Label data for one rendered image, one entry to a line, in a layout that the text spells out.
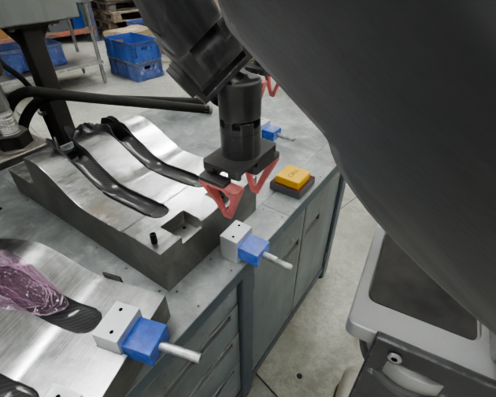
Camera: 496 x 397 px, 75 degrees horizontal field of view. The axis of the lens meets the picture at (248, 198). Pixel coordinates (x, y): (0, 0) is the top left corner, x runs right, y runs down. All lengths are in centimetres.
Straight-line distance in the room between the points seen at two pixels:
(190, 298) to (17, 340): 23
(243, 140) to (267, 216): 29
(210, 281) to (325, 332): 96
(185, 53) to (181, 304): 37
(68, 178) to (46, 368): 34
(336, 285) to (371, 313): 137
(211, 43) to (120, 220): 34
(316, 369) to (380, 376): 112
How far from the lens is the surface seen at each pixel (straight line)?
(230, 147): 44
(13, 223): 83
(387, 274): 29
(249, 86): 41
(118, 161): 72
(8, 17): 127
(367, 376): 29
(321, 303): 155
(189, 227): 58
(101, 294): 53
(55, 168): 71
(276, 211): 70
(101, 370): 47
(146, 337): 45
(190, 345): 73
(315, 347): 144
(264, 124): 96
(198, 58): 38
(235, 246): 56
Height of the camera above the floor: 125
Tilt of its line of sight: 37 degrees down
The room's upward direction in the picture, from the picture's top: straight up
